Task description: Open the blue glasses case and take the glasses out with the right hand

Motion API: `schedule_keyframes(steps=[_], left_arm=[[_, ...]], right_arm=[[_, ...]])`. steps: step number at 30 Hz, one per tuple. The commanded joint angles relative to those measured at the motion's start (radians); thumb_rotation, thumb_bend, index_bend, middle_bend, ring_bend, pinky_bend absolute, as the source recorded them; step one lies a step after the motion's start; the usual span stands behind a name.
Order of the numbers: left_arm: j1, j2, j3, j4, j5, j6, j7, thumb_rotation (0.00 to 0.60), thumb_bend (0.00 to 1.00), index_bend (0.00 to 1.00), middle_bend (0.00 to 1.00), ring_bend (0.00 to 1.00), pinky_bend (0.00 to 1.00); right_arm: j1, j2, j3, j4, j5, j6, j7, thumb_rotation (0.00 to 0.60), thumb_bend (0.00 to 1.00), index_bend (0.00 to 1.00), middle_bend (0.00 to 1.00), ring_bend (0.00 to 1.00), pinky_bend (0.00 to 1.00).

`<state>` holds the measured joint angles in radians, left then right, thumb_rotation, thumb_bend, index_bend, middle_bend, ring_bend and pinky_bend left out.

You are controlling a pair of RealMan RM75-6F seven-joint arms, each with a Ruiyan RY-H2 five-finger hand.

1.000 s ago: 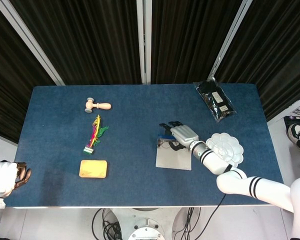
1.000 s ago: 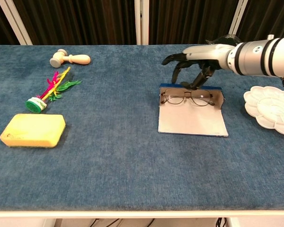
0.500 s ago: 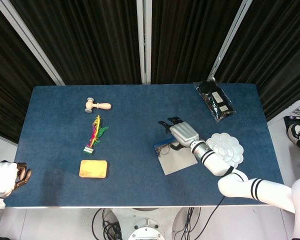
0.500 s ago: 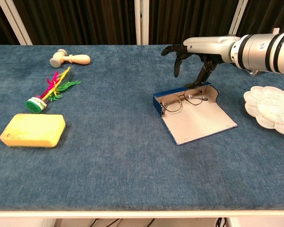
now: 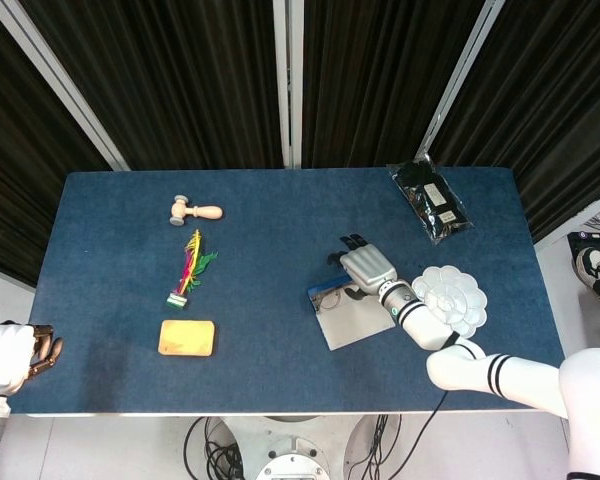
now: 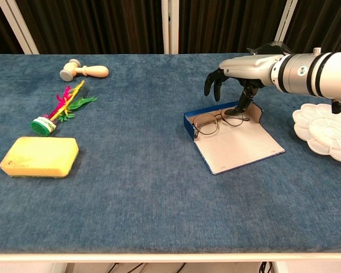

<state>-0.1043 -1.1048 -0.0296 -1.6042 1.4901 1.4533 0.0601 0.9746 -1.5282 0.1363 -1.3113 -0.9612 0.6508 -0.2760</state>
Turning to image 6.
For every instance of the blue table cloth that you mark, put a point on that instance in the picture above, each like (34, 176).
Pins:
(130, 204)

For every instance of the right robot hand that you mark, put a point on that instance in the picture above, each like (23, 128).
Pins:
(250, 69)

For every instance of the thin-rimmed eyeglasses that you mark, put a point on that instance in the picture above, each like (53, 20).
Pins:
(204, 132)

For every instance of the small wooden mallet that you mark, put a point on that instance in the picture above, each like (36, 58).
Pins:
(95, 71)

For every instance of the black curtain panel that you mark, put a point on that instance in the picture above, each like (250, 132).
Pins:
(0, 31)
(102, 25)
(324, 25)
(227, 25)

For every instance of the blue rectangular box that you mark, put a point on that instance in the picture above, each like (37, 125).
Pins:
(238, 150)

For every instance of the white flower-shaped paint palette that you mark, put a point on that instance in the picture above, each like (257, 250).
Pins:
(326, 130)

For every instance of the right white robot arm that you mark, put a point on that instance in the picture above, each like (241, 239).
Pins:
(315, 72)

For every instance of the white frame post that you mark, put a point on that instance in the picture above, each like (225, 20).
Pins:
(285, 20)
(170, 27)
(18, 27)

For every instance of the colourful feather shuttlecock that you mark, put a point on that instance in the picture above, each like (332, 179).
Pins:
(44, 126)

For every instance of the black item in plastic bag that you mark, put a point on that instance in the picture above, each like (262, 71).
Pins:
(268, 49)

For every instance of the yellow sponge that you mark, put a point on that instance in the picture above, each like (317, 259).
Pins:
(39, 156)

